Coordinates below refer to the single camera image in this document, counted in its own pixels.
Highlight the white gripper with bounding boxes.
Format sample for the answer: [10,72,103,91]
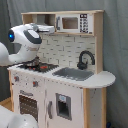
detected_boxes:
[31,23,55,34]

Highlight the white toy microwave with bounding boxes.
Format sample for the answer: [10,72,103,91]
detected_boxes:
[56,14,93,34]

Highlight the wooden toy kitchen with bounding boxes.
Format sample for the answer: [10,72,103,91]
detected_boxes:
[9,10,115,128]

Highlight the small silver pot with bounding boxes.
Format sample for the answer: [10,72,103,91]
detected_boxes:
[27,57,39,66]

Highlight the black toy stovetop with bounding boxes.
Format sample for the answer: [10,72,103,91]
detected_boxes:
[18,62,60,74]

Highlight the left red stove knob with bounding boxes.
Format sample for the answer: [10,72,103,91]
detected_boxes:
[13,75,20,83]

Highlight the red stove knob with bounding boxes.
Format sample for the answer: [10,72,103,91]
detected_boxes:
[13,75,20,83]
[33,81,38,87]

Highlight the grey toy sink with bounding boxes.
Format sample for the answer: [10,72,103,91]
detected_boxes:
[53,67,93,81]

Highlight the right red stove knob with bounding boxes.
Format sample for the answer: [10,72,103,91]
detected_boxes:
[33,81,38,87]

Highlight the black toy faucet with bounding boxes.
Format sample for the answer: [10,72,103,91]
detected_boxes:
[77,50,95,70]

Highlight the grey ice dispenser panel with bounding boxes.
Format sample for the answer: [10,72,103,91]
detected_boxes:
[56,93,72,120]

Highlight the grey cupboard door handle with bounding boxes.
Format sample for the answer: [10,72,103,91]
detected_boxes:
[48,101,53,119]

